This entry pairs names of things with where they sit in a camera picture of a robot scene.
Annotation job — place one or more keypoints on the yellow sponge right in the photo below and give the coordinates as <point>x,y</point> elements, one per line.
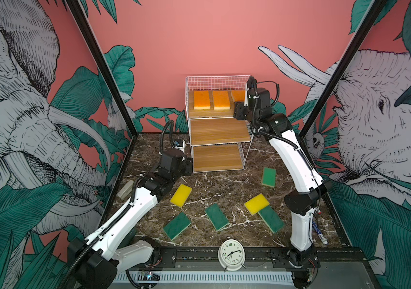
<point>256,204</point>

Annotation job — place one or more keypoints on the white alarm clock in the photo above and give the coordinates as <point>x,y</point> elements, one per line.
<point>231,255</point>

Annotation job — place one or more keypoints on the green sponge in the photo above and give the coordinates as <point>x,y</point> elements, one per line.
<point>271,219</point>
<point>269,177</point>
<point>176,226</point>
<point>217,217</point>

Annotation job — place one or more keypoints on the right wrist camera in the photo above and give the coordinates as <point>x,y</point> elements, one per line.
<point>250,90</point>

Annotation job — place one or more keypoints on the orange sponge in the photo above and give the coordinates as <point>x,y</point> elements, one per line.
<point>221,100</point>
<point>201,100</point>
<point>238,95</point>

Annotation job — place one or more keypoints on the yellow sponge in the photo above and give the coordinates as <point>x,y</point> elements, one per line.
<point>181,195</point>
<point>256,204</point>

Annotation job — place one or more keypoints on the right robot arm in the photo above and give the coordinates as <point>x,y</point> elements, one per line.
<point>309,185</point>

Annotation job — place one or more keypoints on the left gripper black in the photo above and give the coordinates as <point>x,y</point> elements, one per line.
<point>188,164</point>

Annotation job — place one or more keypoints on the yellow sponge left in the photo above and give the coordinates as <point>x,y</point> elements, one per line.
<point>181,195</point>

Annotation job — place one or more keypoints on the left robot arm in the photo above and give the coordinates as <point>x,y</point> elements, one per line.
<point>96,261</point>

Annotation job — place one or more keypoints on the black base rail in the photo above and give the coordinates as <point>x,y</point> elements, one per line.
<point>277,257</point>

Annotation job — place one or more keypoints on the white slotted cable duct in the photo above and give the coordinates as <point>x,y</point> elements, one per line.
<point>176,277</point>

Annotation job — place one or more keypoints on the red and blue marker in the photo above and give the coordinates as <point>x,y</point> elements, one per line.
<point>319,233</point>

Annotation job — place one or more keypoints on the grey block by wall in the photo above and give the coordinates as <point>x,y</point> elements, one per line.
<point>126,190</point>

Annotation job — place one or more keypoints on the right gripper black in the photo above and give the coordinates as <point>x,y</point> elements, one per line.
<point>241,108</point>

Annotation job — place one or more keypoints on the white wire three-tier shelf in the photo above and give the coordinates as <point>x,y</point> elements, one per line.
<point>218,141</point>

